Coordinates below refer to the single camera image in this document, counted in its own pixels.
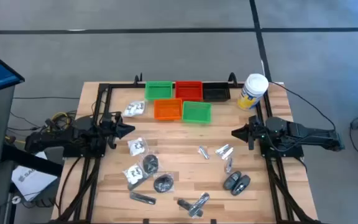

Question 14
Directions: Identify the black aluminium rig frame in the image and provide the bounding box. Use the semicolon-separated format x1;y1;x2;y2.
54;81;319;224

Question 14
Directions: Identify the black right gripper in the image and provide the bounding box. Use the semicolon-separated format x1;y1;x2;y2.
231;114;267;151

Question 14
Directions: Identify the red plastic slotted basket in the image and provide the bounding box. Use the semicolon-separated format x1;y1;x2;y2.
175;80;204;103

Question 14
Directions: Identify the black plastic slotted basket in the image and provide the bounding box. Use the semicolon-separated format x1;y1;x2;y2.
202;82;231;103

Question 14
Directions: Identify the green plastic slotted basket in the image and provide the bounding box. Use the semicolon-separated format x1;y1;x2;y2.
144;80;173;101
181;100;213;124

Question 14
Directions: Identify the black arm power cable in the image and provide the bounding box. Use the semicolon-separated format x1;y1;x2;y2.
270;81;337;131

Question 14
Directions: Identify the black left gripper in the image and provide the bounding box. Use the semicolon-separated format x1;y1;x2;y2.
99;112;135;149

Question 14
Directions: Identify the yellow disinfectant wipes canister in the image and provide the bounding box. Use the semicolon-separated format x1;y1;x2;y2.
237;73;270;111

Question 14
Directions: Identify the orange plastic slotted basket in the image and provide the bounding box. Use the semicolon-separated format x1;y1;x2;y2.
153;98;183;121

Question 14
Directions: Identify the yellow cable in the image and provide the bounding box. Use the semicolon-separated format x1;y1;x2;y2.
4;111;74;146

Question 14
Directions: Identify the dark grey deodorant stick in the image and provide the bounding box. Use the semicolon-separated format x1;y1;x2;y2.
230;174;252;197
223;170;242;191

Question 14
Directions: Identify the white printed paper sheet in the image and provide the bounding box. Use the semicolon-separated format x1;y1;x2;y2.
11;151;58;202

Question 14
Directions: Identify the black round brush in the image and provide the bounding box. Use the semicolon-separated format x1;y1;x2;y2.
141;153;160;175
152;172;175;194

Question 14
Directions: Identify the black diagonal support bar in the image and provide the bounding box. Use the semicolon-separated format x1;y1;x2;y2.
1;144;64;177

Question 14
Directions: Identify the white printed pouch clear bag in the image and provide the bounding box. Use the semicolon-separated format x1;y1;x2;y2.
127;137;149;157
122;164;149;185
122;104;136;118
132;100;147;115

